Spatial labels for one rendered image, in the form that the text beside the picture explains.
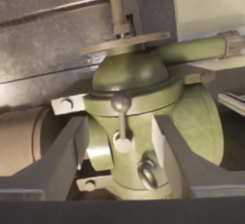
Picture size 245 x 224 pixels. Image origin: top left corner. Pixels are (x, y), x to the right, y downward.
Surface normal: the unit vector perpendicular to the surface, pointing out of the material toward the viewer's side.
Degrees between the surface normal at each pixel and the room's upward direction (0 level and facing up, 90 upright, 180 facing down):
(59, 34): 0
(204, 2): 0
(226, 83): 0
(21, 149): 32
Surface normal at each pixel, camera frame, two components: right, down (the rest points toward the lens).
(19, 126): -0.15, -0.65
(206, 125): -0.07, -0.13
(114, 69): -0.36, -0.32
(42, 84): 0.00, 0.29
